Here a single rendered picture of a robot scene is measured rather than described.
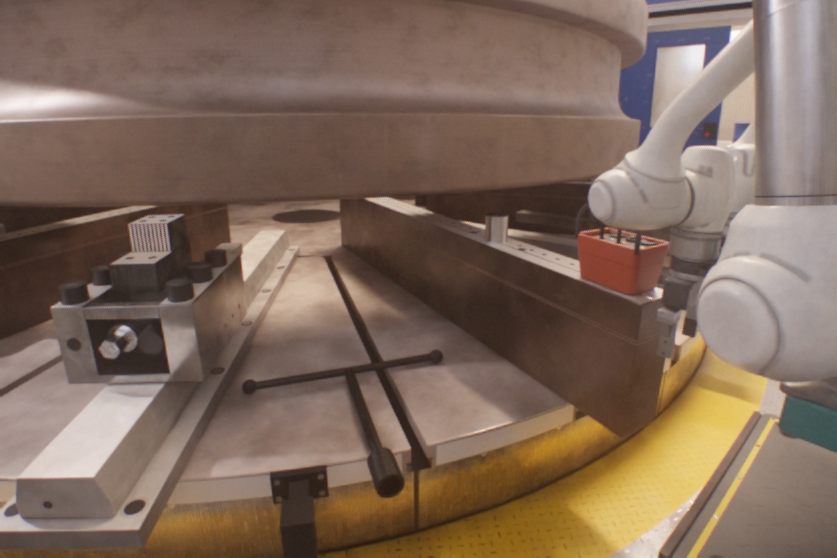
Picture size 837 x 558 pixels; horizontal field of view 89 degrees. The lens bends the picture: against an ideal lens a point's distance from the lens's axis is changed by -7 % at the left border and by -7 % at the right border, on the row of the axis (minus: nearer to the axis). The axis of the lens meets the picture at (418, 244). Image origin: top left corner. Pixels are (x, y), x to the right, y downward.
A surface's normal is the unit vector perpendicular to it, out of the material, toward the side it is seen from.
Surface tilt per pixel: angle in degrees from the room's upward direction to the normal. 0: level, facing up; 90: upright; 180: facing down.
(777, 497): 0
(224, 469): 0
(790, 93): 87
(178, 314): 90
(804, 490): 0
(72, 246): 90
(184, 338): 90
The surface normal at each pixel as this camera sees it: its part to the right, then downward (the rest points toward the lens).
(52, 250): 0.96, 0.07
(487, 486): 0.38, 0.24
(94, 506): 0.10, 0.26
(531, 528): 0.00, -0.97
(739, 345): -0.95, 0.17
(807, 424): -0.76, 0.17
